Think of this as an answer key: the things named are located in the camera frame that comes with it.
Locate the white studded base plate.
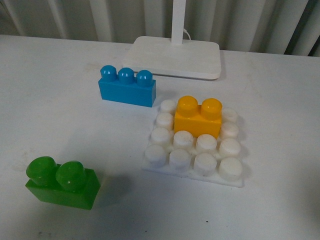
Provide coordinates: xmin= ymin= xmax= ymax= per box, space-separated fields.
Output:
xmin=141 ymin=99 xmax=244 ymax=188

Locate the yellow two-stud block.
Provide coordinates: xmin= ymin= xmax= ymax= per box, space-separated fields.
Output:
xmin=174 ymin=95 xmax=223 ymax=138

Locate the blue three-stud block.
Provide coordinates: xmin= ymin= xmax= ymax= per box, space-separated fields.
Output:
xmin=98 ymin=65 xmax=156 ymax=108

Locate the green two-stud block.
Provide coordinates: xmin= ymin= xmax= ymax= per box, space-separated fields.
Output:
xmin=25 ymin=156 xmax=101 ymax=210

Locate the white desk lamp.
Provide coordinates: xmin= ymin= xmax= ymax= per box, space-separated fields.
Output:
xmin=122 ymin=0 xmax=222 ymax=81

